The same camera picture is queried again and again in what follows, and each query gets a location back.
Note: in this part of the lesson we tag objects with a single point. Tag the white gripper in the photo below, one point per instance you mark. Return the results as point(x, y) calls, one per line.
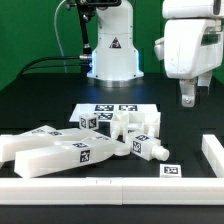
point(192, 44)

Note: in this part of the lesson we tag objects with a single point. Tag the white chair seat part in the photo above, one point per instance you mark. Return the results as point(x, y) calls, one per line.
point(124, 122)

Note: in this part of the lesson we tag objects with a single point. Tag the small white tagged nut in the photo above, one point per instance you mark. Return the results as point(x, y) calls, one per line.
point(170, 170)

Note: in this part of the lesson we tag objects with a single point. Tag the white right fence bar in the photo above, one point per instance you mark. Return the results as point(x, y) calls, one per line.
point(214, 153)

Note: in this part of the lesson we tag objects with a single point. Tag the white fence bar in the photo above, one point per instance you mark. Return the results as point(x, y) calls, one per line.
point(214, 153)
point(112, 191)

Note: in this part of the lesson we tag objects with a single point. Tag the white marker sheet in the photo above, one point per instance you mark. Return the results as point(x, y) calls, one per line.
point(105, 111)

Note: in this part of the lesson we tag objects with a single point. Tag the small white tagged cube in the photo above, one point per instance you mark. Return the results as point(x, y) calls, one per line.
point(88, 121)

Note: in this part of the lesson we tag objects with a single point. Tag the white front fence bar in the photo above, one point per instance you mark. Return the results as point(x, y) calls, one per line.
point(112, 191)

